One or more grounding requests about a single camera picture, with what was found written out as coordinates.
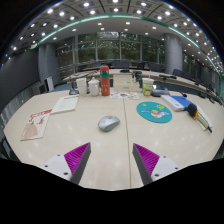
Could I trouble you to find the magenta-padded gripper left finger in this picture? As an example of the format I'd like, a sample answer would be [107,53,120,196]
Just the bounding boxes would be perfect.
[43,142,92,185]

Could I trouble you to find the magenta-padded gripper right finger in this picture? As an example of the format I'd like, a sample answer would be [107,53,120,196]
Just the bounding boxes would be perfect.
[132,143,182,186]

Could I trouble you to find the silver grey computer mouse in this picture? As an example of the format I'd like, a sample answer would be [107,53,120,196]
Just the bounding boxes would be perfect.
[97,115,121,133]

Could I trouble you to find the round teal cartoon mouse pad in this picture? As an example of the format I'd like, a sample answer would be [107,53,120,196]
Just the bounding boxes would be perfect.
[136,101,174,124]

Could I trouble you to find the red and white leaflet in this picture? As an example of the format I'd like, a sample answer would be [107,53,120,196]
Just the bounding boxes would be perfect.
[20,108,54,142]

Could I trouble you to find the white paper booklet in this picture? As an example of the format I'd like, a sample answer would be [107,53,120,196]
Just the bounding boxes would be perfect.
[50,94,80,115]

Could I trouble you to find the blue and white book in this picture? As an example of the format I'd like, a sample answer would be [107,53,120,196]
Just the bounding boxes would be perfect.
[160,94,193,113]

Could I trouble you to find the colourful sticker sheet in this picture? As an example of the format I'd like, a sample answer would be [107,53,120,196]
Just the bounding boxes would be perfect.
[109,91,140,101]

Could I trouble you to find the dark grey conference microphone unit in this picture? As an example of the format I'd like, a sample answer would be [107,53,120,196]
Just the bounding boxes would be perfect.
[150,85,171,98]

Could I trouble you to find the green printed paper cup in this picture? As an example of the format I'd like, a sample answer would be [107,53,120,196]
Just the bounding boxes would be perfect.
[141,77,155,98]

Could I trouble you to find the translucent white plastic cup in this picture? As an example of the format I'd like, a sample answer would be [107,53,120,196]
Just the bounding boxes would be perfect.
[75,77,88,98]

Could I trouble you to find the white lidded mug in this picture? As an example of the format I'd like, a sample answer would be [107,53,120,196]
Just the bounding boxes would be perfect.
[87,76,101,98]

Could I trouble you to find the beige cardboard box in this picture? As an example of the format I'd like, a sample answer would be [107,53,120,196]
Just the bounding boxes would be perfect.
[112,73,141,93]

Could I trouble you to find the red bottle with green band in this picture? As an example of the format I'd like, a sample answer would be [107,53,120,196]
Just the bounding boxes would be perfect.
[99,65,111,97]

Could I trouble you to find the dark office chairs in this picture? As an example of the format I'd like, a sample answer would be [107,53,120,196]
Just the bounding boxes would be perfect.
[79,59,214,94]

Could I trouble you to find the round ceiling lights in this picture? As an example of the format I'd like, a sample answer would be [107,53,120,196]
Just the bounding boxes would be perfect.
[11,0,222,65]

